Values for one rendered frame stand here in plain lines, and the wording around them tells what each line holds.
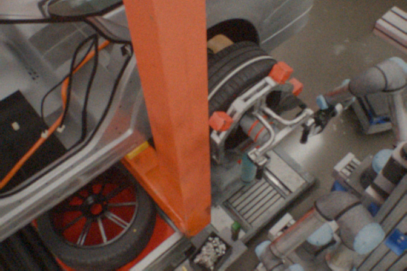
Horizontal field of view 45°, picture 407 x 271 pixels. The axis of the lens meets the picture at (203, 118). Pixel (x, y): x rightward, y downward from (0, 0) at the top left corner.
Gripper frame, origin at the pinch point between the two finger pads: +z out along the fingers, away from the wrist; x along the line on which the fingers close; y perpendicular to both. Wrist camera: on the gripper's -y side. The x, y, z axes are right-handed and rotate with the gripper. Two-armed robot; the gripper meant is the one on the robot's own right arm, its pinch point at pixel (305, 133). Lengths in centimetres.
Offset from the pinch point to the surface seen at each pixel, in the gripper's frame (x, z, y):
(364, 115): -3, -79, -67
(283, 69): -22.1, -0.5, 33.1
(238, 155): -20.8, 28.7, -18.9
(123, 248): -25, 108, -33
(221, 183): -28, 34, -60
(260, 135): -12.5, 22.3, 6.6
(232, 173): -29, 24, -60
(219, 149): -20.5, 43.2, 5.9
